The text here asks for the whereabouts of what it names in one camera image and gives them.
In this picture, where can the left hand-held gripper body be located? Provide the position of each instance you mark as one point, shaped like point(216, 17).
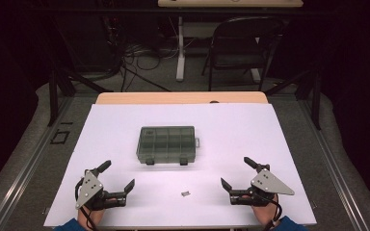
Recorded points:
point(88, 189)

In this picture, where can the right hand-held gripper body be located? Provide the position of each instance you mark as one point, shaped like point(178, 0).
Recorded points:
point(269, 184)

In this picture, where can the grey plastic compartment box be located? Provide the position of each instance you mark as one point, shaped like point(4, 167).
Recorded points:
point(167, 144)

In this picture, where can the person's left hand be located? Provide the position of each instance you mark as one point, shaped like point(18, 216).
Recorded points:
point(97, 214)

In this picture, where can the person's right hand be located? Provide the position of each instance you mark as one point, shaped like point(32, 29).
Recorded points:
point(265, 215)

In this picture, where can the white table sheet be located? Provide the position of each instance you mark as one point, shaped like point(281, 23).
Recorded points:
point(205, 128)

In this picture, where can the black tape strip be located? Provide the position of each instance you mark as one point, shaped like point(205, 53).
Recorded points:
point(66, 123)

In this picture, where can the black tape square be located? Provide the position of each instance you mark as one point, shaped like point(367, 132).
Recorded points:
point(52, 138)

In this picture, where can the black metal stand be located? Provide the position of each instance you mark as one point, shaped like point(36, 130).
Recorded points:
point(53, 96)
point(316, 99)

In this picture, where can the black folding chair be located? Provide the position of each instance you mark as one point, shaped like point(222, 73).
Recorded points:
point(237, 54)

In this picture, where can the white-legged desk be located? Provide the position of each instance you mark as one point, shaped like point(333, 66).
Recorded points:
point(180, 48)

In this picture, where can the grey metal floor rail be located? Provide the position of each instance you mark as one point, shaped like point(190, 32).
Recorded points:
point(29, 166)
point(334, 166)

